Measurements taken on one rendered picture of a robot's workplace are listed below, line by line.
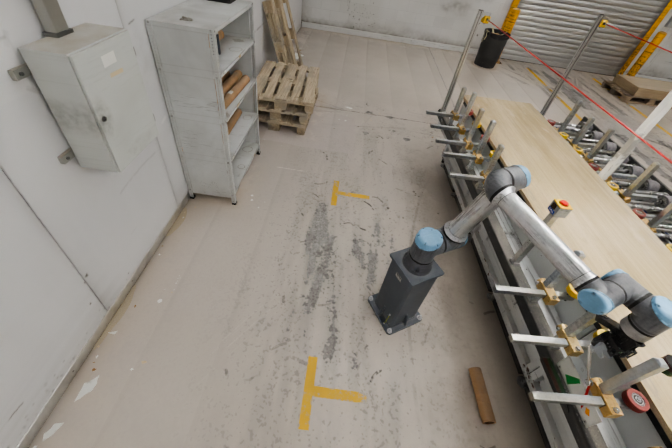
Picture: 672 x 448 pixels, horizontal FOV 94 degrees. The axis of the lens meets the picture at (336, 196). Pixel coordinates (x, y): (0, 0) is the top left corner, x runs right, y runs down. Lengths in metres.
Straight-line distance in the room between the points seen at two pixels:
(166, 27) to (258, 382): 2.31
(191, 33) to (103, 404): 2.27
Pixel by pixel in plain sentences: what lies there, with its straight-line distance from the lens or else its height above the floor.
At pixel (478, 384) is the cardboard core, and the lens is 2.53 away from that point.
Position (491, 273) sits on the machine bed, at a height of 0.17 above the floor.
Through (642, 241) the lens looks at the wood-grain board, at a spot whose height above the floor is 0.90.
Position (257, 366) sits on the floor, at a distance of 2.34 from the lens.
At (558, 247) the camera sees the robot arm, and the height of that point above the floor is 1.37.
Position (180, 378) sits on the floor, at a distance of 2.40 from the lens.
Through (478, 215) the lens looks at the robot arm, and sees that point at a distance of 1.81.
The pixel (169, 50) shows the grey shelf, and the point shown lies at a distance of 2.57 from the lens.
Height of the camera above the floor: 2.20
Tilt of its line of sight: 42 degrees down
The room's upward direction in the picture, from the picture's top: 9 degrees clockwise
